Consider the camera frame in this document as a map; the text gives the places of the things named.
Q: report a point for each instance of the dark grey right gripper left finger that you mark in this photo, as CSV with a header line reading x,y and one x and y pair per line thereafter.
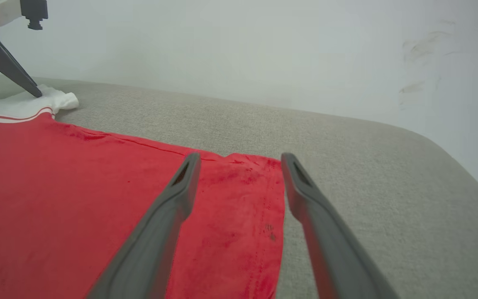
x,y
152,236

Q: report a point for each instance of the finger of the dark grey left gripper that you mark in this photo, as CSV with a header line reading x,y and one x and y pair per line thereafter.
x,y
13,72

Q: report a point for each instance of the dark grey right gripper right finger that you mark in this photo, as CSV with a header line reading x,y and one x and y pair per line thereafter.
x,y
330,241

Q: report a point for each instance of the red and white shirt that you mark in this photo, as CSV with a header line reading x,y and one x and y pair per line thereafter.
x,y
77,207

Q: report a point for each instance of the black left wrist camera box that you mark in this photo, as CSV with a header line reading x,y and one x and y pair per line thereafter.
x,y
35,12

